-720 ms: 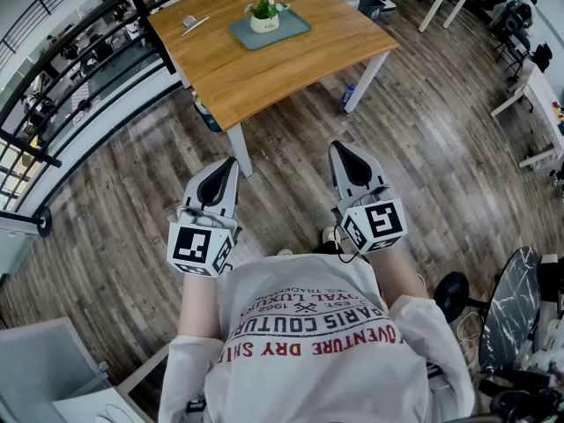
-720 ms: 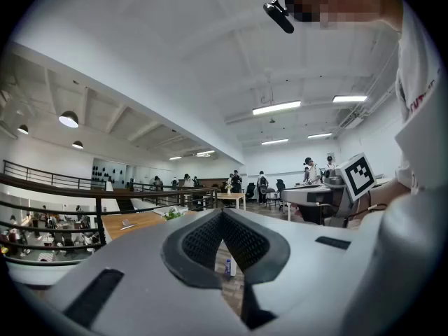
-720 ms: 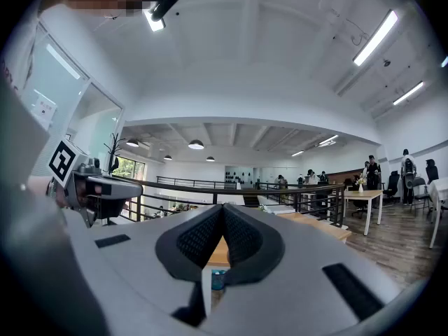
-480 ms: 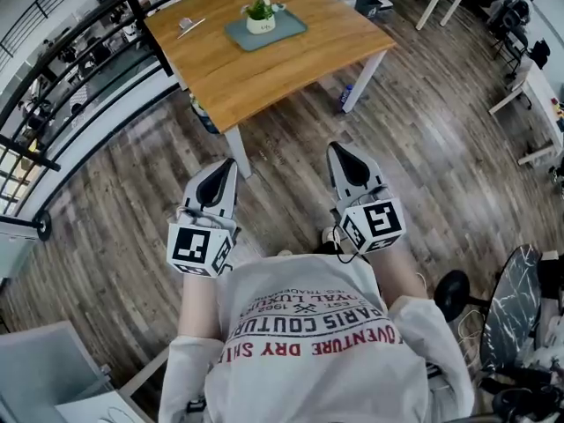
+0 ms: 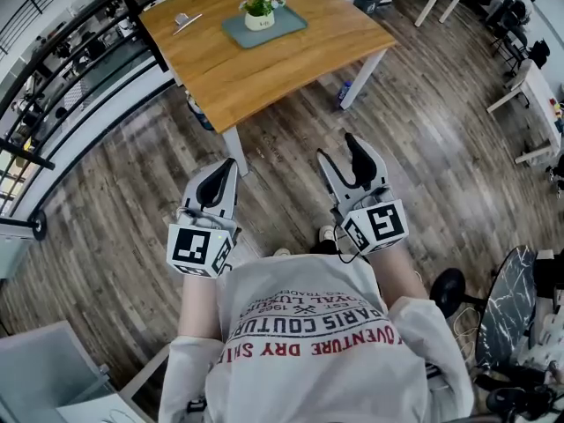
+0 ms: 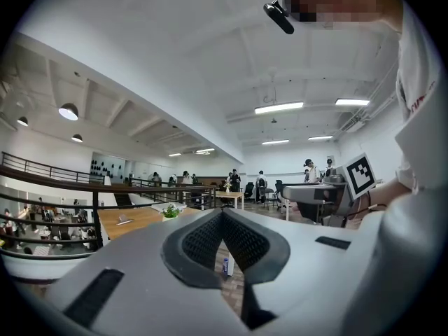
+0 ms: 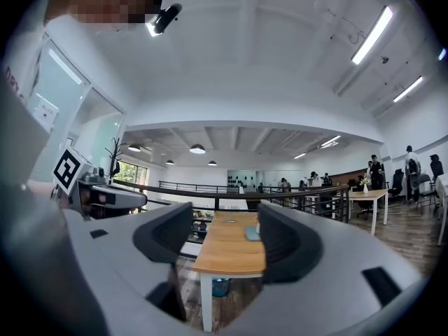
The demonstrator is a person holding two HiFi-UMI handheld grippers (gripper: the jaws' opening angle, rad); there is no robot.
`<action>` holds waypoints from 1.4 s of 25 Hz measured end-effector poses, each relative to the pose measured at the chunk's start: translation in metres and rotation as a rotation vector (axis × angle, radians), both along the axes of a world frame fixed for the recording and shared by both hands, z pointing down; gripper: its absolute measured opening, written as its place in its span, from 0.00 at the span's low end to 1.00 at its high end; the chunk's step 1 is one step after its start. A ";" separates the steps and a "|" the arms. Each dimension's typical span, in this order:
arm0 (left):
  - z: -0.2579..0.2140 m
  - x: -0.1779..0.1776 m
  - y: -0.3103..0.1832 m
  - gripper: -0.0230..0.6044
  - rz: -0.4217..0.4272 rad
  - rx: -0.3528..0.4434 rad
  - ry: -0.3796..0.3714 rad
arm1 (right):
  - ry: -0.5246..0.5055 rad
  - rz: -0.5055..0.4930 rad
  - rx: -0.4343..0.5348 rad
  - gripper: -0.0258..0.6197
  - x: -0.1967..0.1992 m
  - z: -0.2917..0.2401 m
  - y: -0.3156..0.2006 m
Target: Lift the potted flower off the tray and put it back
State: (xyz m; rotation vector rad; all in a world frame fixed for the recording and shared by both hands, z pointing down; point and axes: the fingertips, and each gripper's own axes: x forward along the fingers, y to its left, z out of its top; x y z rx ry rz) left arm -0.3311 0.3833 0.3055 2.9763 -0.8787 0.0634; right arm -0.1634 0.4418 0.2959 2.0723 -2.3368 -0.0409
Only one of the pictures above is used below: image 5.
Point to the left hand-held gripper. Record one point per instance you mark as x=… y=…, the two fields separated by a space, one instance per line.
x=194 y=247

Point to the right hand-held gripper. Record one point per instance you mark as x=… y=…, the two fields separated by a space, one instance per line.
x=379 y=225

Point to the teal rectangular mat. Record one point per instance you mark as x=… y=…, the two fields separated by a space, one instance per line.
x=286 y=27

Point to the potted white flower plant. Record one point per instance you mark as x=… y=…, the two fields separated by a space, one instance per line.
x=259 y=19

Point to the person's right forearm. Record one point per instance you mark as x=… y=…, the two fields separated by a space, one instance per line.
x=396 y=276

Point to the person's left forearm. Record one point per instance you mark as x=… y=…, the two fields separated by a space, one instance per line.
x=198 y=306

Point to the white table leg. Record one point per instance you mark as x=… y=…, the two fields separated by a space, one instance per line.
x=363 y=77
x=235 y=150

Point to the person's right shoe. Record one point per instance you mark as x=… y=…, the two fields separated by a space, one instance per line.
x=327 y=233

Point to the person's shoe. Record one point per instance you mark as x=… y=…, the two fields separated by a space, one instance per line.
x=282 y=252
x=327 y=233

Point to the blue bottle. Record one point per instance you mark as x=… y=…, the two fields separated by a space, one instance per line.
x=344 y=92

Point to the person's black trousers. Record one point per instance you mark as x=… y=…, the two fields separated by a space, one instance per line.
x=324 y=248

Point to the person's left shoe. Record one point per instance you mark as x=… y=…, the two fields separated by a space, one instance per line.
x=282 y=252

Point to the black round stool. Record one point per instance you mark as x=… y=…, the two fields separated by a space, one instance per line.
x=447 y=291

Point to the grey bin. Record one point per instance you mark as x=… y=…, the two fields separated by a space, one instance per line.
x=368 y=0

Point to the large metal clip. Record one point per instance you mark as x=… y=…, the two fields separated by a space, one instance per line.
x=187 y=22

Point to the black coat rack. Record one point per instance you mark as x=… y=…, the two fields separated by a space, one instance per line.
x=39 y=226

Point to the person's white printed shirt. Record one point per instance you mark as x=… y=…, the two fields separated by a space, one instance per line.
x=317 y=368

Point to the grey box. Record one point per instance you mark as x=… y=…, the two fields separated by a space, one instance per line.
x=13 y=254

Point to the black marble round table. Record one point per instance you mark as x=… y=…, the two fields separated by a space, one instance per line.
x=506 y=311

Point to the black office chair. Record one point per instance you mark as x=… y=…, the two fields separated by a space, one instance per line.
x=511 y=20

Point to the white cabinet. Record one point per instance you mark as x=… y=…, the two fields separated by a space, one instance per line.
x=39 y=368

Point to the black equipment pile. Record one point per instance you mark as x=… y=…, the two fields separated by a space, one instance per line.
x=520 y=399

